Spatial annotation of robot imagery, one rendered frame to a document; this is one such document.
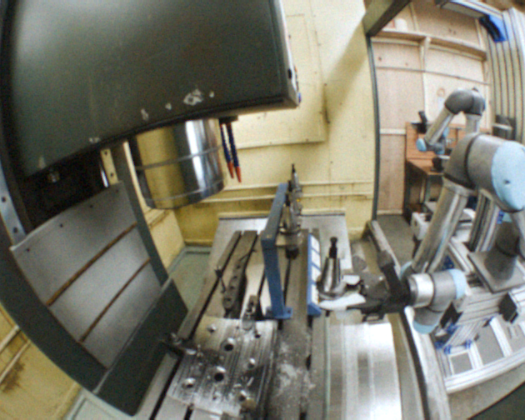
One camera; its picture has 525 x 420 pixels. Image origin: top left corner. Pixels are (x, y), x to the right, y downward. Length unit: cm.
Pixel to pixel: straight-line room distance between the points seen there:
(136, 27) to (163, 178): 21
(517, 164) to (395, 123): 283
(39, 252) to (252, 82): 63
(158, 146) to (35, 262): 49
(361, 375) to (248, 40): 91
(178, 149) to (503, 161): 53
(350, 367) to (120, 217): 98
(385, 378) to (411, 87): 314
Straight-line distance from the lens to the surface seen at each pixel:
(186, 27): 25
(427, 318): 62
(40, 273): 69
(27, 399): 128
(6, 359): 117
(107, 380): 95
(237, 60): 22
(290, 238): 59
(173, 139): 31
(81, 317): 78
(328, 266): 41
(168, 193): 33
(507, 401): 61
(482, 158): 50
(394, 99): 321
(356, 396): 86
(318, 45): 140
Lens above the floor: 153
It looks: 24 degrees down
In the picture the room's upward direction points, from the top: 8 degrees counter-clockwise
